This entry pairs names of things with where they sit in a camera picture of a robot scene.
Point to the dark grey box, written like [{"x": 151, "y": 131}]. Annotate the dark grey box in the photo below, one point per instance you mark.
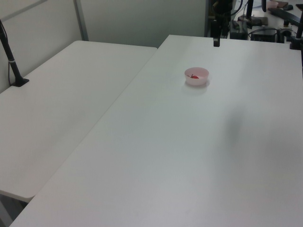
[{"x": 237, "y": 32}]

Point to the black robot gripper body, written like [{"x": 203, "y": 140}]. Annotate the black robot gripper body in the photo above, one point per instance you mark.
[{"x": 222, "y": 6}]

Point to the red toy strawberry green leaves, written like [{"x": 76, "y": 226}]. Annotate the red toy strawberry green leaves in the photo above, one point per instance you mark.
[{"x": 194, "y": 76}]

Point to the pink plastic bowl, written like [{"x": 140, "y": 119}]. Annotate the pink plastic bowl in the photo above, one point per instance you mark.
[{"x": 197, "y": 81}]

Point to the black pole with round base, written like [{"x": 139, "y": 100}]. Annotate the black pole with round base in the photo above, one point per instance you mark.
[{"x": 249, "y": 10}]

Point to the long black bar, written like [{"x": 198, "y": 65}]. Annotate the long black bar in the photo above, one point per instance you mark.
[{"x": 286, "y": 15}]

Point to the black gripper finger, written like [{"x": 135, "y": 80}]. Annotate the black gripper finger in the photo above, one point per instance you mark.
[
  {"x": 216, "y": 33},
  {"x": 225, "y": 24}
]

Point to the black table clamp mount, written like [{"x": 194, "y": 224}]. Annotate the black table clamp mount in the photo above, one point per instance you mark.
[{"x": 295, "y": 42}]

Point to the black camera stand pole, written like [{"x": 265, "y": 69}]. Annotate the black camera stand pole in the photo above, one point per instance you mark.
[{"x": 10, "y": 59}]

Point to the black electronics box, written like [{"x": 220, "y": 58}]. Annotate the black electronics box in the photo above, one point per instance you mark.
[{"x": 264, "y": 35}]

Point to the grey metal frame upright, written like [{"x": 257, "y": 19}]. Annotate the grey metal frame upright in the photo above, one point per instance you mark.
[{"x": 207, "y": 19}]

